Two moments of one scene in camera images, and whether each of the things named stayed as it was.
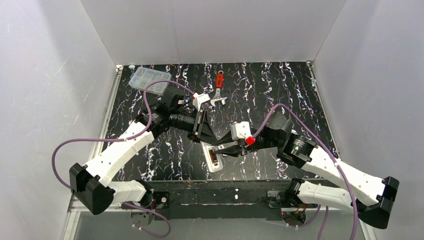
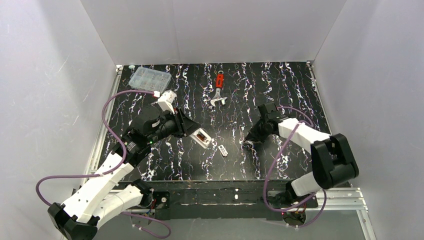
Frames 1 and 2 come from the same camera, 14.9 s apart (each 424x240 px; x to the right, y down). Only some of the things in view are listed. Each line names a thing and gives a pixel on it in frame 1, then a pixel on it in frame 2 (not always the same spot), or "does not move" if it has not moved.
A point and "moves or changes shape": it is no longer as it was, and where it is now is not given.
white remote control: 212,159 moves or changes shape
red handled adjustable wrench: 220,82 does not move
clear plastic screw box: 142,76 does not move
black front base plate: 246,200 does not move
